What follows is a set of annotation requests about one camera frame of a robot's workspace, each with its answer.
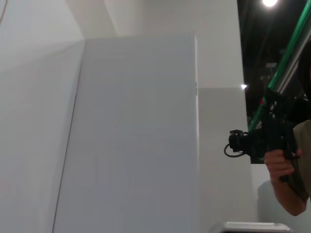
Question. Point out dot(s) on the round white ceiling lamp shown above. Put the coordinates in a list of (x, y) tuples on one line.
[(269, 2)]

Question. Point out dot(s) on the person's bare hand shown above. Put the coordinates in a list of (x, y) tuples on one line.
[(277, 167)]

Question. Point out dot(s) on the green ceiling beam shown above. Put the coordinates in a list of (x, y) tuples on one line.
[(288, 41)]

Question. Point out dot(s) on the person's bare forearm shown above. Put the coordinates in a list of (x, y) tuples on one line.
[(291, 201)]

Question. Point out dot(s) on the person in olive shirt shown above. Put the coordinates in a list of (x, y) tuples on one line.
[(303, 136)]

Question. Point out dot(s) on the black handheld control device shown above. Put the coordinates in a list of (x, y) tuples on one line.
[(269, 138)]

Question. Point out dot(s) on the small white ceiling light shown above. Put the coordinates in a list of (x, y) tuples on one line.
[(244, 86)]

